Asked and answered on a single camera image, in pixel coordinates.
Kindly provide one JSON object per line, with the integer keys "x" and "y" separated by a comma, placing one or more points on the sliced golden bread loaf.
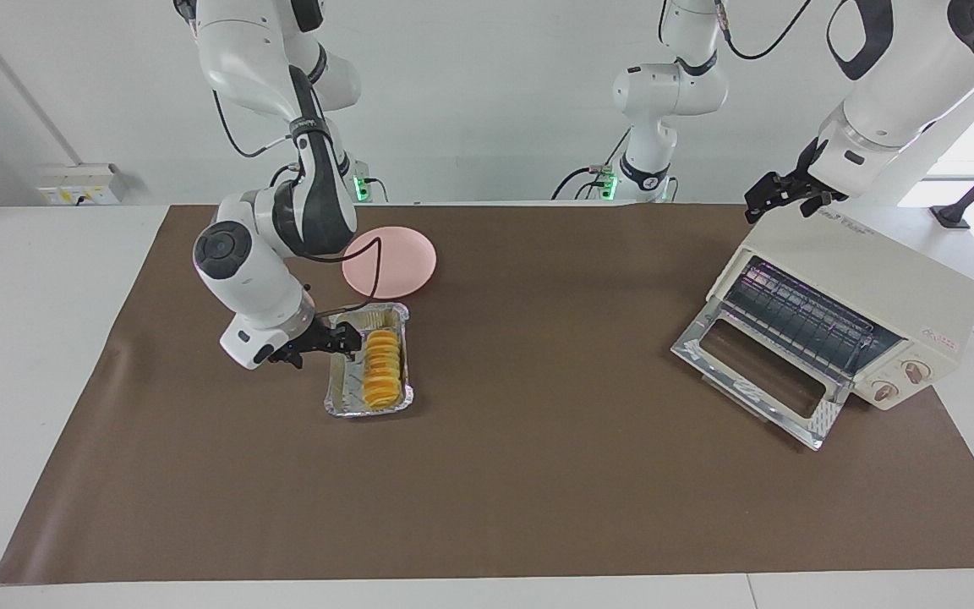
{"x": 382, "y": 372}

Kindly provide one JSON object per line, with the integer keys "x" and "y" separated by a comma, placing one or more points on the brown table mat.
{"x": 487, "y": 474}

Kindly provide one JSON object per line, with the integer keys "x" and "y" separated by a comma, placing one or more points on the white wall socket box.
{"x": 81, "y": 184}

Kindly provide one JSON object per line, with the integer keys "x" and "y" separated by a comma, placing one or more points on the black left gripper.
{"x": 808, "y": 182}

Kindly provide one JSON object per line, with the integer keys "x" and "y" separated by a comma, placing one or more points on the cream toaster oven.
{"x": 884, "y": 262}

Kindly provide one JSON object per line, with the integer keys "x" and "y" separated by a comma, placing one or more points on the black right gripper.
{"x": 314, "y": 342}

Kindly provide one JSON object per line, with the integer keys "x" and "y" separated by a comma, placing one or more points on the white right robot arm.
{"x": 242, "y": 279}

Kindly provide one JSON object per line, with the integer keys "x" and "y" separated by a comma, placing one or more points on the aluminium foil tray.
{"x": 343, "y": 397}

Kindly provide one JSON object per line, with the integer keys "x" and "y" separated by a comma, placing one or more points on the cream oven knob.
{"x": 884, "y": 391}
{"x": 916, "y": 370}

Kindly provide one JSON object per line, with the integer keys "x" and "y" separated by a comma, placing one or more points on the pink round plate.
{"x": 407, "y": 258}

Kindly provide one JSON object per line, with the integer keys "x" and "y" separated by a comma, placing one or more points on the green lit base connector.
{"x": 361, "y": 182}
{"x": 609, "y": 182}

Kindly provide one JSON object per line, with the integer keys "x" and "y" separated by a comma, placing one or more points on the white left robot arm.
{"x": 901, "y": 76}

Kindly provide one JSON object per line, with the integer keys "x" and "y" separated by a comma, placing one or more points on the glass oven door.
{"x": 757, "y": 372}

